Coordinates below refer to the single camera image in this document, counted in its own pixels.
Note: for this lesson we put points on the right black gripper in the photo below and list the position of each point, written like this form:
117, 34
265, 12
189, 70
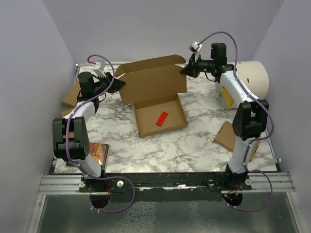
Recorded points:
191, 69

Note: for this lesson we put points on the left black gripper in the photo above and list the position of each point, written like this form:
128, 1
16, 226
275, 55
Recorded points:
116, 85

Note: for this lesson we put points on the cardboard box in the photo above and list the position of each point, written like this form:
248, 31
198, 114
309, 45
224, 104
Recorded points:
153, 86
70, 98
226, 137
66, 112

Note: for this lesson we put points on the red block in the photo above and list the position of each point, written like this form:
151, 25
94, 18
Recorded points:
161, 119

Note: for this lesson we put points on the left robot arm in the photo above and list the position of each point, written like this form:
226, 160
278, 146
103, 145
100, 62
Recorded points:
70, 137

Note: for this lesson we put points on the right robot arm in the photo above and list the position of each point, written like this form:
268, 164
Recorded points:
251, 116

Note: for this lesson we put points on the white cylinder container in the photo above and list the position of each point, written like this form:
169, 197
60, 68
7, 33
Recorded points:
254, 76

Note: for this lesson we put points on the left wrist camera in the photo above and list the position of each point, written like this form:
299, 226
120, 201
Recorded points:
98, 68

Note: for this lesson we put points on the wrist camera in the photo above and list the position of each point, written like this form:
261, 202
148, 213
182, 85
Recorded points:
98, 68
195, 47

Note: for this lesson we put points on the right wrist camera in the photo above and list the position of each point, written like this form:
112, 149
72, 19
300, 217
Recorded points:
195, 47

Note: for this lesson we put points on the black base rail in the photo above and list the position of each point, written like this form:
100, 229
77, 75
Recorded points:
158, 187

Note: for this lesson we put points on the aluminium frame profile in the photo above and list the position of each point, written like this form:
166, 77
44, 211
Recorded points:
59, 185

